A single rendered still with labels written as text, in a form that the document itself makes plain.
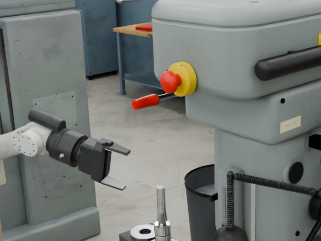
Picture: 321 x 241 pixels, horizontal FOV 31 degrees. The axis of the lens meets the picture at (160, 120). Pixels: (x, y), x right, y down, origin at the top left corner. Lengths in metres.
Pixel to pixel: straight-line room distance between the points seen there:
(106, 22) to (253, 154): 7.53
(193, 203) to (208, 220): 0.13
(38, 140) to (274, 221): 0.65
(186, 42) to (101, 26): 7.56
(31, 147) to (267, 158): 0.65
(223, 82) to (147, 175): 4.16
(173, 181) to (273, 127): 3.93
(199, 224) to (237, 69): 2.46
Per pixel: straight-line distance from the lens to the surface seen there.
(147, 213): 4.45
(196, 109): 1.18
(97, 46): 8.55
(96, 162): 1.46
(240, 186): 1.19
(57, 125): 1.50
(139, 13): 8.43
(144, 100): 1.11
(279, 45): 1.01
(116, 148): 1.44
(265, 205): 1.18
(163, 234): 1.66
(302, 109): 1.11
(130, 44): 8.71
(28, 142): 1.52
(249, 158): 1.16
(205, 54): 0.99
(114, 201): 4.69
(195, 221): 3.40
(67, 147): 1.48
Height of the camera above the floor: 2.01
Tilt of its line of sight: 18 degrees down
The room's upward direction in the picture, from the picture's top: 3 degrees counter-clockwise
